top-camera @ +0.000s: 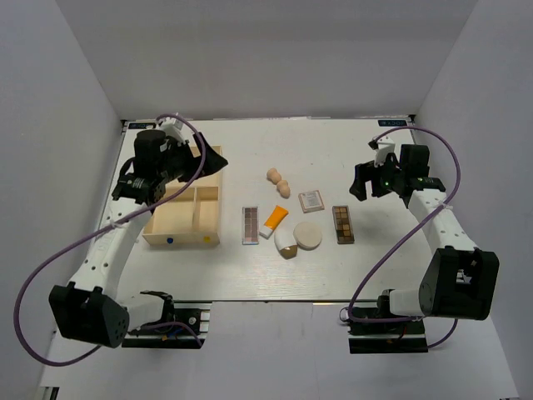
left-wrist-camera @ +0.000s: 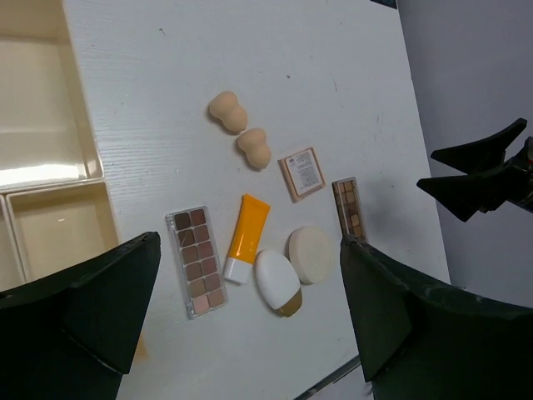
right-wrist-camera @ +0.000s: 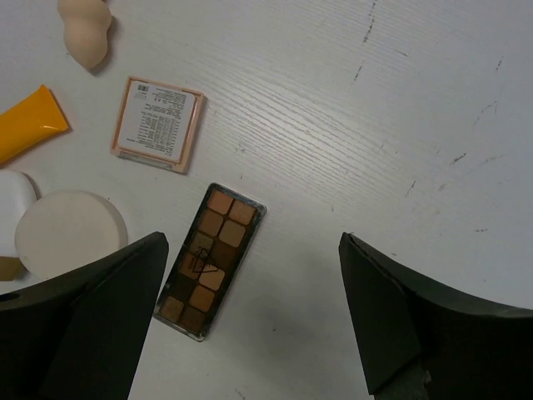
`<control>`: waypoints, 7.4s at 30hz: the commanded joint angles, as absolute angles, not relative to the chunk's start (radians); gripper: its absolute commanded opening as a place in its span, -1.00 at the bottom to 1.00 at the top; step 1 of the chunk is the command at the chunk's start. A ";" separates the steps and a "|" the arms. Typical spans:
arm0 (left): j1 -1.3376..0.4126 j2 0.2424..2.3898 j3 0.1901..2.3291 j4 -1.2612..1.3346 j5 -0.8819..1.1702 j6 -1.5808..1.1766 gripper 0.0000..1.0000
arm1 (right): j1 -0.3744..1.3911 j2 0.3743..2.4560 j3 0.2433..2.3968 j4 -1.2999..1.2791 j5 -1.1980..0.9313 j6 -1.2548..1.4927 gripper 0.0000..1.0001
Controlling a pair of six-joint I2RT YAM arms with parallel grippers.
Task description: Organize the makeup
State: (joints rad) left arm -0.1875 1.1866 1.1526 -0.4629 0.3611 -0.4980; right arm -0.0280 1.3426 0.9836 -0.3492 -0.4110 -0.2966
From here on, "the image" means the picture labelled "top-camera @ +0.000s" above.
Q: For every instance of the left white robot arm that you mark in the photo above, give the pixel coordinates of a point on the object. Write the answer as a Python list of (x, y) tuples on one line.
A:
[(86, 309)]

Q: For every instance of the square pink compact box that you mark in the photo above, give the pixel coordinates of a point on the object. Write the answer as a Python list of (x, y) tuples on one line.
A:
[(311, 201)]

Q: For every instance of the wooden organizer tray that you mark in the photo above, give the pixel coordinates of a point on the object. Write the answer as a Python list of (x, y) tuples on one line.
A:
[(191, 219)]

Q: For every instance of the round beige powder puff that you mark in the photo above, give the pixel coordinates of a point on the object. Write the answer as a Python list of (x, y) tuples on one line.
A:
[(308, 235)]

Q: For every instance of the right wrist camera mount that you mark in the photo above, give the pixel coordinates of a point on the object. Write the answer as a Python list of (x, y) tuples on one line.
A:
[(382, 146)]

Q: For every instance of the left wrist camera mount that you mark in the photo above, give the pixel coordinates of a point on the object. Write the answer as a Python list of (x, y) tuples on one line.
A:
[(172, 127)]

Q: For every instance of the brown eyeshadow palette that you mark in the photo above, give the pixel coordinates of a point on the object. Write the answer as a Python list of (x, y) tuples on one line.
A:
[(342, 225)]

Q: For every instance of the orange cosmetic tube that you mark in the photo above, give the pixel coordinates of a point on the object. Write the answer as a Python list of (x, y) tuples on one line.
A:
[(273, 221)]

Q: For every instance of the peach gourd makeup sponge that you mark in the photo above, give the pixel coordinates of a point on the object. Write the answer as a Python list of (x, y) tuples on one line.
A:
[(282, 185)]

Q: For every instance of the pink eyeshadow palette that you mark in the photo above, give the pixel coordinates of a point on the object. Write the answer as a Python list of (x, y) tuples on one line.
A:
[(250, 227)]

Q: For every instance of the white egg-shaped gold-tip case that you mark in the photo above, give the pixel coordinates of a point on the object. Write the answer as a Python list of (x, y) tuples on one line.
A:
[(285, 243)]

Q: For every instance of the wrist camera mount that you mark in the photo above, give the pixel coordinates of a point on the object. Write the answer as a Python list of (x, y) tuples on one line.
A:
[(172, 127), (382, 146)]

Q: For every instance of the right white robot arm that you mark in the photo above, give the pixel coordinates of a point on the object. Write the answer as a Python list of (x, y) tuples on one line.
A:
[(461, 279)]

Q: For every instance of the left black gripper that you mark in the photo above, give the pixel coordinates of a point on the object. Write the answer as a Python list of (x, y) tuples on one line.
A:
[(195, 162)]

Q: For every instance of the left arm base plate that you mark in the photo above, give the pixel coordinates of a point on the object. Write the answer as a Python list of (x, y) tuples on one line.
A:
[(186, 329)]

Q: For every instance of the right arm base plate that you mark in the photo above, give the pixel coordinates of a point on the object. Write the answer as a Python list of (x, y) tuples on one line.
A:
[(384, 338)]

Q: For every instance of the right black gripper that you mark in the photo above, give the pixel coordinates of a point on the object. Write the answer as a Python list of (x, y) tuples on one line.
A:
[(367, 172)]

